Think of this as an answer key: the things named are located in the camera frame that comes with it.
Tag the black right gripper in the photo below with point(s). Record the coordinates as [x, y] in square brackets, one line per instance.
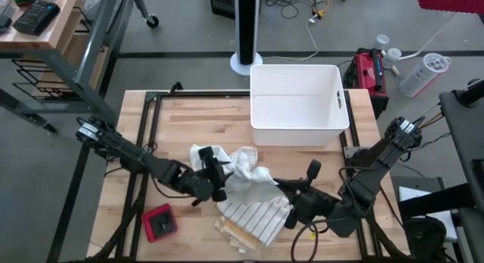
[314, 202]

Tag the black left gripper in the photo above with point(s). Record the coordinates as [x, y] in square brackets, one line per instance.
[204, 180]

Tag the white striped towel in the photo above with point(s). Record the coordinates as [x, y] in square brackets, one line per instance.
[261, 217]

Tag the yellow checked towel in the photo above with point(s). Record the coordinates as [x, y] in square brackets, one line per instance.
[238, 232]

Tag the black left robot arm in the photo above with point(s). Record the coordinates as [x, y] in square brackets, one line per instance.
[125, 149]

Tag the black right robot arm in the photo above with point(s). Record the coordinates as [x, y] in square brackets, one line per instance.
[378, 172]

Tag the small red black device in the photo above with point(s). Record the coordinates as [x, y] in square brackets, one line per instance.
[159, 223]

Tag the white plastic bin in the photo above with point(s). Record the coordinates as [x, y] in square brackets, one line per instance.
[298, 100]

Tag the white paper sheet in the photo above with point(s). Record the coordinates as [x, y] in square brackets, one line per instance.
[416, 195]

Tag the red black tool bag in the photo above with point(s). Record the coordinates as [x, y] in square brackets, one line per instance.
[365, 76]

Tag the white black floor column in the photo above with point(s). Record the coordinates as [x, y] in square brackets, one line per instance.
[247, 28]

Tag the black floor box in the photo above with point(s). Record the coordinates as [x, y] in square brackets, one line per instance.
[221, 4]

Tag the black caster wheel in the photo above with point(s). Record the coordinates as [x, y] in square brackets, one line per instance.
[152, 21]

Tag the clear cylindrical container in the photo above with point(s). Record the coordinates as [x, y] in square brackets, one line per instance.
[423, 76]

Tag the yellow power plug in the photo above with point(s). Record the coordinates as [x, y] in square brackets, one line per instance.
[320, 13]

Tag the cardboard under workbench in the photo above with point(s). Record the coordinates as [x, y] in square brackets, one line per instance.
[64, 59]

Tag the black tube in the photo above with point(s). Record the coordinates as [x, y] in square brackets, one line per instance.
[470, 93]

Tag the translucent plastic bag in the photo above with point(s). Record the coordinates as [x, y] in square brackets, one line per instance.
[94, 2]

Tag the wooden workbench top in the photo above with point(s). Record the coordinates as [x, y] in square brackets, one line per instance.
[45, 32]

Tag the black remote control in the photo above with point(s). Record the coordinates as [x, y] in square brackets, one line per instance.
[36, 16]

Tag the red ribbed panel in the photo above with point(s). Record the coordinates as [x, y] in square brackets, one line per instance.
[450, 0]

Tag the black round object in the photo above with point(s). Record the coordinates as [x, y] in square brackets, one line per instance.
[4, 21]

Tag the black aluminium table frame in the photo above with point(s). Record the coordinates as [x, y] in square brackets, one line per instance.
[211, 93]

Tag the grey metal workbench frame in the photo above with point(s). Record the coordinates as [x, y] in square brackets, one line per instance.
[96, 36]

